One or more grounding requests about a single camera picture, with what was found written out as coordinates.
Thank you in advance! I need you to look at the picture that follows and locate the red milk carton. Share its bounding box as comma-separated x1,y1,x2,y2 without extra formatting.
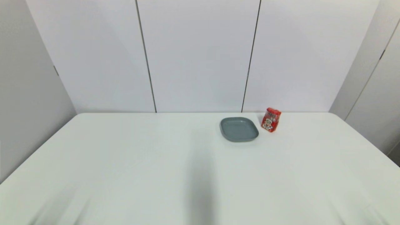
261,107,282,133

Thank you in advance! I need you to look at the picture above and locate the grey rounded plate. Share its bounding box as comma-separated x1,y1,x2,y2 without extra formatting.
220,117,259,143

